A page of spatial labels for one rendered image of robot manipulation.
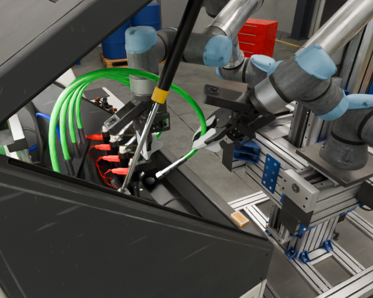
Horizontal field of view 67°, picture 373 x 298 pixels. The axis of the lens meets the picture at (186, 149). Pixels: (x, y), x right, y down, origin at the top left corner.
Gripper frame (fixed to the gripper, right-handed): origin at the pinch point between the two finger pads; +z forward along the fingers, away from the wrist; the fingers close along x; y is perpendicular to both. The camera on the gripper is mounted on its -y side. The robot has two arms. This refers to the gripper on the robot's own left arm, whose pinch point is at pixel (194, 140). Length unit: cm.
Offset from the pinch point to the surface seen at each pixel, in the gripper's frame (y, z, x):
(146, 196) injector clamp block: 6.4, 29.1, -0.4
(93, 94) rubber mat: -14, 74, 82
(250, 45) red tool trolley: 172, 60, 395
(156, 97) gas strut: -23.3, -17.4, -21.6
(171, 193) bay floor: 23.7, 38.5, 14.4
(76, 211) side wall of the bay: -24.1, -4.1, -34.1
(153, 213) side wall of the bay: -12.4, -4.4, -29.2
